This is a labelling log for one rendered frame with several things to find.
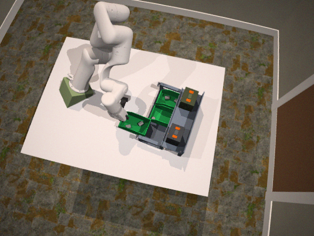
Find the dark olive green case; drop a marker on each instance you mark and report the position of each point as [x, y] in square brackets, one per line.
[188, 99]

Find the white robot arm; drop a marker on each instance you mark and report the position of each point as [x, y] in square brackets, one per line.
[110, 46]

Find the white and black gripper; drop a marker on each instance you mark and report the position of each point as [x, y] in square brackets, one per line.
[122, 116]

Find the green bin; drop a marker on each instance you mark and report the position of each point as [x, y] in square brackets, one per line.
[133, 121]
[167, 102]
[162, 115]

